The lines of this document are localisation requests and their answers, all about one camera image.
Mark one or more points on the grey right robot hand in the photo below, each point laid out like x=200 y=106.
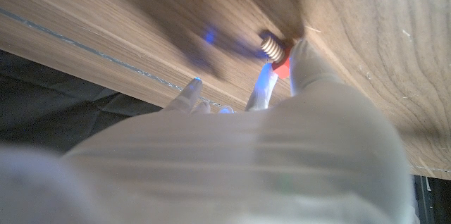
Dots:
x=246 y=167

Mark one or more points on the red-headed wooden screw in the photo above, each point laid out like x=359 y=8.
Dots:
x=273 y=49

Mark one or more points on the black backdrop curtain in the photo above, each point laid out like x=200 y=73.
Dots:
x=53 y=104

